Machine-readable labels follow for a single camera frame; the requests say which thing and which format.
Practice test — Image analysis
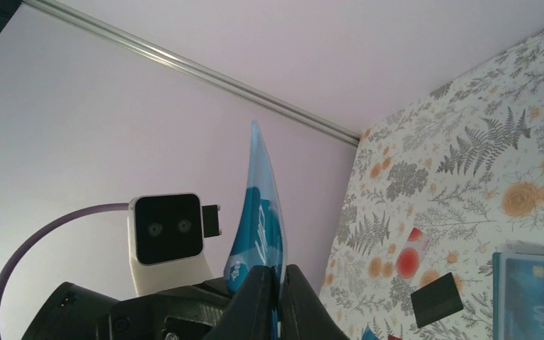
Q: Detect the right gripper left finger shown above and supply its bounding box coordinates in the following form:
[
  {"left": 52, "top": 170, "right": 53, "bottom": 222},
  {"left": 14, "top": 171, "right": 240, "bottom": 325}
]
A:
[{"left": 204, "top": 266, "right": 278, "bottom": 340}]

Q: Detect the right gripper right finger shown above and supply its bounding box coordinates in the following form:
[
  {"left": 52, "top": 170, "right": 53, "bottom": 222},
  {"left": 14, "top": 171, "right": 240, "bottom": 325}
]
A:
[{"left": 278, "top": 264, "right": 349, "bottom": 340}]

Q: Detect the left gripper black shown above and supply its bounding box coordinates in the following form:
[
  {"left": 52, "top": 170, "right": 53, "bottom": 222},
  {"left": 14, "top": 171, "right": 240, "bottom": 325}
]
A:
[{"left": 108, "top": 278, "right": 232, "bottom": 339}]

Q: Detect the blue UP card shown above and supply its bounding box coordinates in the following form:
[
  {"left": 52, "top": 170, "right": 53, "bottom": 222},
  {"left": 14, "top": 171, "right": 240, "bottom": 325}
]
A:
[{"left": 223, "top": 121, "right": 287, "bottom": 339}]

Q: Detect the blue leather card holder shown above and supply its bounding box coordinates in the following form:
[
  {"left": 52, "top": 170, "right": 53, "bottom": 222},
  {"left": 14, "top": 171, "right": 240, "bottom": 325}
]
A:
[{"left": 492, "top": 242, "right": 544, "bottom": 339}]

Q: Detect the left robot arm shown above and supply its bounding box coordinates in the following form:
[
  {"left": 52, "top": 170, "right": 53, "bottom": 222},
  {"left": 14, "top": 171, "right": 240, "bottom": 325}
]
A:
[{"left": 23, "top": 278, "right": 232, "bottom": 339}]

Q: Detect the white red translucent card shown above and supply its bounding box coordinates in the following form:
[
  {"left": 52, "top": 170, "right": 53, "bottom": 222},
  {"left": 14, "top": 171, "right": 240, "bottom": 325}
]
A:
[{"left": 395, "top": 227, "right": 432, "bottom": 283}]

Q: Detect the black card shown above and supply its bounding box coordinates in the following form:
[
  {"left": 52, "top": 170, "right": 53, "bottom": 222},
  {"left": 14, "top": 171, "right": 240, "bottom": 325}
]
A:
[{"left": 410, "top": 273, "right": 464, "bottom": 328}]

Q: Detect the floral patterned table mat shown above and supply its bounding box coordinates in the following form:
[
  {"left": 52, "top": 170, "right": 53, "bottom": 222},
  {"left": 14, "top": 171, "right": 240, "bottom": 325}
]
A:
[{"left": 319, "top": 29, "right": 544, "bottom": 339}]

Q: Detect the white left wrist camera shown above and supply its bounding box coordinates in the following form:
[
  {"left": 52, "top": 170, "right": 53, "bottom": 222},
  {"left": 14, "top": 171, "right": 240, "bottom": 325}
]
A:
[{"left": 127, "top": 193, "right": 221, "bottom": 296}]

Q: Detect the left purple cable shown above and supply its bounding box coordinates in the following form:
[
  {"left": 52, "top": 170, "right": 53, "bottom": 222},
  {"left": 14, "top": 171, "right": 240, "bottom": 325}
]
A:
[{"left": 0, "top": 203, "right": 130, "bottom": 340}]

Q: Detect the aluminium corner wall profile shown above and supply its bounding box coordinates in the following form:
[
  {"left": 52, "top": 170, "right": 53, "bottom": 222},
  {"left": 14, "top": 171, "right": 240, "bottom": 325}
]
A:
[{"left": 23, "top": 0, "right": 360, "bottom": 147}]

